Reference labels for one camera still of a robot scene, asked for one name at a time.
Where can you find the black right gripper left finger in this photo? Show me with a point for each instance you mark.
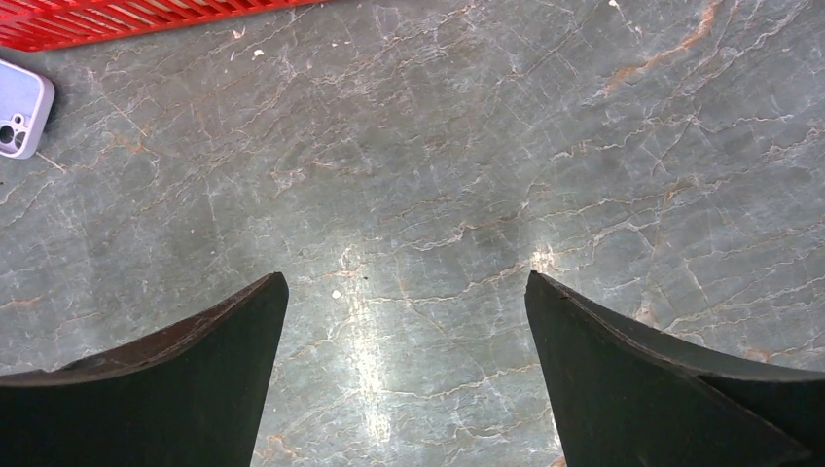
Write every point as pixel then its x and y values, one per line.
pixel 189 394

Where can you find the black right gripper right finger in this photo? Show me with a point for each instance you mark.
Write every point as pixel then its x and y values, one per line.
pixel 626 394

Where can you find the lilac phone case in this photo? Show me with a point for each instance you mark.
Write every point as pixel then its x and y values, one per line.
pixel 26 102

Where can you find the red plastic shopping basket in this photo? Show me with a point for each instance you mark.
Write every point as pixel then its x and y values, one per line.
pixel 41 25

